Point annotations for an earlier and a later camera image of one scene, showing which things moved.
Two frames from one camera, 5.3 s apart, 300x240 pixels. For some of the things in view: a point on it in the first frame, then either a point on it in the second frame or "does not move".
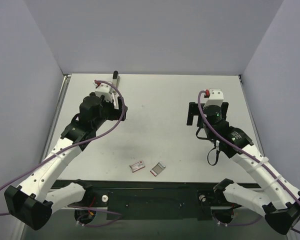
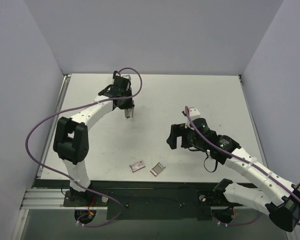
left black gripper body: (121, 110) to (128, 105)
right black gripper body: (192, 113) to (179, 136)
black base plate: (151, 200) does not move
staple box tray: (157, 169) does not move
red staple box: (137, 166) does not move
